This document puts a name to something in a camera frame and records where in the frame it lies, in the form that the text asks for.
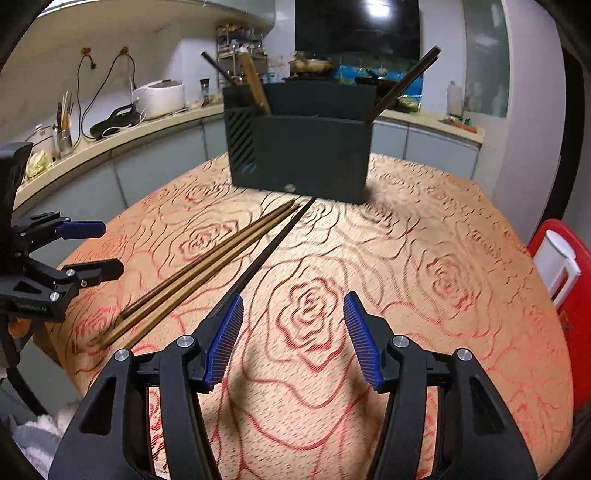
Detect black wok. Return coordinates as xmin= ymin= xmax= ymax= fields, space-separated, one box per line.
xmin=355 ymin=69 xmax=407 ymax=86

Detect black range hood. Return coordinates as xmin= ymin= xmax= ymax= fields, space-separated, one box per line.
xmin=294 ymin=0 xmax=421 ymax=61

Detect red plastic chair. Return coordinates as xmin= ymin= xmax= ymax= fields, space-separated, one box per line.
xmin=527 ymin=219 xmax=591 ymax=374

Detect white kettle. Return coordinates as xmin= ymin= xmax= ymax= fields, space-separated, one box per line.
xmin=533 ymin=229 xmax=581 ymax=310

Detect napa cabbage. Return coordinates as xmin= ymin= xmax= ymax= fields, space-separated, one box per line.
xmin=23 ymin=150 xmax=54 ymax=181

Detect grey fuzzy clothing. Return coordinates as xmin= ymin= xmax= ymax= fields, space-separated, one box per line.
xmin=9 ymin=401 xmax=81 ymax=480

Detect grey lower cabinets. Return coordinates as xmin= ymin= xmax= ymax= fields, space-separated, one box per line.
xmin=14 ymin=115 xmax=476 ymax=241

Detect light bamboo chopstick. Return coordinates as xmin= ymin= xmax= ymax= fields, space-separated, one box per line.
xmin=237 ymin=52 xmax=266 ymax=115
xmin=242 ymin=54 xmax=272 ymax=115

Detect grey cabinets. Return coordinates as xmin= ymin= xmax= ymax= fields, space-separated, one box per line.
xmin=34 ymin=0 xmax=278 ymax=40
xmin=14 ymin=115 xmax=476 ymax=241

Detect frosted glass panel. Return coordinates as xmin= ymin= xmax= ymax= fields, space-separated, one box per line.
xmin=463 ymin=0 xmax=509 ymax=118

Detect metal cup with utensils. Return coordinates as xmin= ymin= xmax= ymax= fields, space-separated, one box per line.
xmin=53 ymin=90 xmax=75 ymax=158

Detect metal spice rack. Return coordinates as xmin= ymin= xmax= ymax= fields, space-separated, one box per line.
xmin=215 ymin=25 xmax=269 ymax=86

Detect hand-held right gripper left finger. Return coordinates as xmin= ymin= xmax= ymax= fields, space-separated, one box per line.
xmin=48 ymin=295 xmax=245 ymax=480

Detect black countertop appliance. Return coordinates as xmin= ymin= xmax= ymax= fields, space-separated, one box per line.
xmin=89 ymin=104 xmax=141 ymax=139

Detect blue backsplash picture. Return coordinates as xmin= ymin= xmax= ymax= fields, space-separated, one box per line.
xmin=335 ymin=58 xmax=424 ymax=112

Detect rose patterned tablecloth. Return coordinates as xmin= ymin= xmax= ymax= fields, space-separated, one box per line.
xmin=32 ymin=152 xmax=575 ymax=480

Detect white rice cooker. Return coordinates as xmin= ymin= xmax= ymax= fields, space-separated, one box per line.
xmin=133 ymin=79 xmax=186 ymax=117

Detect grey upper cabinets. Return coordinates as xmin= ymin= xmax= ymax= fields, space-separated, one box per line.
xmin=34 ymin=0 xmax=278 ymax=40

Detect beige kitchen countertop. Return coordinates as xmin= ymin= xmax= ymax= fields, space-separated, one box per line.
xmin=11 ymin=104 xmax=485 ymax=213

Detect black power cable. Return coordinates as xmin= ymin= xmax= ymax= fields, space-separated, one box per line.
xmin=74 ymin=46 xmax=100 ymax=139
xmin=92 ymin=46 xmax=137 ymax=126

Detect clay pot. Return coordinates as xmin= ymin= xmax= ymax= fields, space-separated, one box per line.
xmin=289 ymin=51 xmax=337 ymax=77

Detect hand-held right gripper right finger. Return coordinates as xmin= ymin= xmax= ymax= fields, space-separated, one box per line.
xmin=344 ymin=292 xmax=539 ymax=480

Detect stainless steel pot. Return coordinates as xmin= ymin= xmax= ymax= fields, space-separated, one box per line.
xmin=25 ymin=124 xmax=56 ymax=160

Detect white plastic bottle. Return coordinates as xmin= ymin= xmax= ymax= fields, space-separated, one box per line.
xmin=447 ymin=80 xmax=464 ymax=117

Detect dark grey utensil holder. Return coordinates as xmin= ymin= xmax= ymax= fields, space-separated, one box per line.
xmin=222 ymin=82 xmax=378 ymax=205

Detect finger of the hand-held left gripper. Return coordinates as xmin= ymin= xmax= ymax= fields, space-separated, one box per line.
xmin=25 ymin=258 xmax=124 ymax=302
xmin=11 ymin=211 xmax=106 ymax=252

